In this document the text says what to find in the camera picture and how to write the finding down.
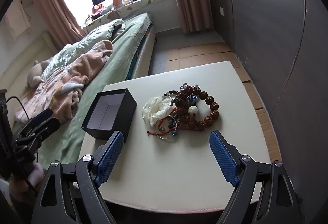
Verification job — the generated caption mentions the silver ball chain necklace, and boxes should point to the silver ball chain necklace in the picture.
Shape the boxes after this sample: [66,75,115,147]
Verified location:
[179,82,201,91]

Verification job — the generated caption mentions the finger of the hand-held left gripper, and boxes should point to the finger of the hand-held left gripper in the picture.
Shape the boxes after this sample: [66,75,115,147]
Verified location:
[25,108,53,128]
[34,117,61,139]

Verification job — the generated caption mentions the pink fleece blanket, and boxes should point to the pink fleece blanket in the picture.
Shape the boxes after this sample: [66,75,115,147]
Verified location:
[14,40,114,122]

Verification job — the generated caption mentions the cardboard floor sheets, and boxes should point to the cardboard floor sheets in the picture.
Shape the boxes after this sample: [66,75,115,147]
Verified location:
[166,42,282,164]

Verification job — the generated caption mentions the bed with green bedding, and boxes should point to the bed with green bedding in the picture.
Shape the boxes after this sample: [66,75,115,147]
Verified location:
[38,13,154,166]

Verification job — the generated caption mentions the black jewelry box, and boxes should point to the black jewelry box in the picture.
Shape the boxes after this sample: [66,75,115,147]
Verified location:
[81,88,137,143]

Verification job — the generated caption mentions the thin black cable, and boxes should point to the thin black cable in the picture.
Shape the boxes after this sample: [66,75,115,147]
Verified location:
[6,96,29,120]

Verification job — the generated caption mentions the silver bangle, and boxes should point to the silver bangle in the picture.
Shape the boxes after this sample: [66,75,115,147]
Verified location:
[154,115,180,140]

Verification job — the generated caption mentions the dark and green bead bracelet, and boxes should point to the dark and green bead bracelet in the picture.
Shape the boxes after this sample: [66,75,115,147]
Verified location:
[164,89,180,107]

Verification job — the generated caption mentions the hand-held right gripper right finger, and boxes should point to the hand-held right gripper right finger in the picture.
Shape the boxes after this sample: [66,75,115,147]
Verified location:
[209,130,301,224]

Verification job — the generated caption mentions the white flower hair tie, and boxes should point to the white flower hair tie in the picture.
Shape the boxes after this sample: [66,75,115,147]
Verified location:
[142,95,176,127]

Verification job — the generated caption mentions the narrow pink curtain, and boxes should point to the narrow pink curtain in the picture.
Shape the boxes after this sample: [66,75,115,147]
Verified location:
[28,0,83,43]

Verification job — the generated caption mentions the red string bracelet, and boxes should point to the red string bracelet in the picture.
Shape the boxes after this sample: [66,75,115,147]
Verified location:
[147,116,182,137]

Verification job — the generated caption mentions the white bed frame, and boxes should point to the white bed frame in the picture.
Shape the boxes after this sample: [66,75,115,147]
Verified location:
[125,13,157,81]

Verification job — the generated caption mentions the green floral quilt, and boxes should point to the green floral quilt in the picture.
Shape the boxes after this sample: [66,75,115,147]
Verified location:
[41,19,126,81]

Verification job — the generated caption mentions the floral window seat cushion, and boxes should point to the floral window seat cushion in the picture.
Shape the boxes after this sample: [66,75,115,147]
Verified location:
[83,0,174,33]

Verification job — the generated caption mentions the large brown bead bracelet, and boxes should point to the large brown bead bracelet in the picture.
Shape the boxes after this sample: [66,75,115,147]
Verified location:
[170,86,220,132]

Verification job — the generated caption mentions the beige plush toy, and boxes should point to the beige plush toy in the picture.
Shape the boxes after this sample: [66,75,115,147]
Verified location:
[27,60,51,87]

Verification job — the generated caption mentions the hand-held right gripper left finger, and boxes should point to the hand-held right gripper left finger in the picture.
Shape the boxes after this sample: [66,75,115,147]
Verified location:
[31,130,125,224]

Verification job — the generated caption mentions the dark wardrobe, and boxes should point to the dark wardrobe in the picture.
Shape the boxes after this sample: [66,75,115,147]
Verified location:
[222,0,328,217]

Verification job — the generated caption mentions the person's left hand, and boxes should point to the person's left hand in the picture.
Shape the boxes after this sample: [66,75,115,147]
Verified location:
[9,163,44,197]

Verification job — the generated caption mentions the white hanging cloth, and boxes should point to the white hanging cloth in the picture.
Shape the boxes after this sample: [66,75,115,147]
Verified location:
[5,0,32,38]

